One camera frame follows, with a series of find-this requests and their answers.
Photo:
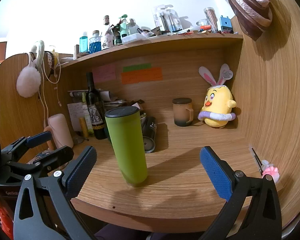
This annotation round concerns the right gripper right finger with blue textured pad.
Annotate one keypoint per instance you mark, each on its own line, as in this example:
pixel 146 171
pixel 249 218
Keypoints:
pixel 263 217

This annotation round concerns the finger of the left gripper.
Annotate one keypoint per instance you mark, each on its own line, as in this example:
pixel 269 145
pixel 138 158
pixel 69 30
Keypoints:
pixel 44 165
pixel 17 149

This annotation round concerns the right gripper left finger with blue textured pad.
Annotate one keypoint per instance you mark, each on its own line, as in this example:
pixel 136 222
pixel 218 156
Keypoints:
pixel 44 209

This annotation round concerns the green cylindrical tumbler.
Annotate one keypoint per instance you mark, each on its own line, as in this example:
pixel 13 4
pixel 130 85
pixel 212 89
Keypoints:
pixel 124 127

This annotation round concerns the pink mug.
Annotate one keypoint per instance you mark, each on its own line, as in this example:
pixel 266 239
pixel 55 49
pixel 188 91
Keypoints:
pixel 61 135

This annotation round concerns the yellow tube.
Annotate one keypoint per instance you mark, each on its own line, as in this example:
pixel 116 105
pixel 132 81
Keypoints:
pixel 84 127

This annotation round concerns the pink paw toy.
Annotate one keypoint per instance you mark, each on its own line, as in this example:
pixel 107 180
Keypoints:
pixel 272 171

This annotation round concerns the dark wine bottle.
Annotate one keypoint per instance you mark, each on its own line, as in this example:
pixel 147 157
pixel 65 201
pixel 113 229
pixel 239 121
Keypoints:
pixel 96 109

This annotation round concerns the white fluffy pompom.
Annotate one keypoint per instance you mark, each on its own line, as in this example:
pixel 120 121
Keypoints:
pixel 28 82

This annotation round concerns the black lying tumbler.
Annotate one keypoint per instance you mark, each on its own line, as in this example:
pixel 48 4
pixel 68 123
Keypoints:
pixel 149 131

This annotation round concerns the pink sticky note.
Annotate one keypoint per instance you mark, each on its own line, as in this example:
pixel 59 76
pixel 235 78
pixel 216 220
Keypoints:
pixel 104 73

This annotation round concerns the yellow chick plush toy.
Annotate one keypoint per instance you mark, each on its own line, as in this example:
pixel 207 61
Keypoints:
pixel 217 107

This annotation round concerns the green sticky note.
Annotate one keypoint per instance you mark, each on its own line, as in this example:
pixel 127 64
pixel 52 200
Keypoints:
pixel 136 67

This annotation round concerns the blue liquid bottle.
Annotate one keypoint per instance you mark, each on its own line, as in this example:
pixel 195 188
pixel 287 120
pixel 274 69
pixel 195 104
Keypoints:
pixel 95 42

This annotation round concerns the teal bottle on shelf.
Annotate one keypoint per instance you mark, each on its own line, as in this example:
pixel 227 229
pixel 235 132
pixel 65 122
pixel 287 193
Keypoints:
pixel 83 43

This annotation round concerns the orange sticky note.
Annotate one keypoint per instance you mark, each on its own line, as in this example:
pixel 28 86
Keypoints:
pixel 142 75

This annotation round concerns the brown ceramic mug with lid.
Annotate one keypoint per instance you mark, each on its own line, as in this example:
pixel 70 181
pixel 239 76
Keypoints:
pixel 183 111

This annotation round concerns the brown hanging cloth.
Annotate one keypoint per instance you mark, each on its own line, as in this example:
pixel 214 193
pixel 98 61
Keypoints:
pixel 254 16

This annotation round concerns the black cable tie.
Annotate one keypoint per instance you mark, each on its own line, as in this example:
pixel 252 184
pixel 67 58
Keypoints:
pixel 259 164

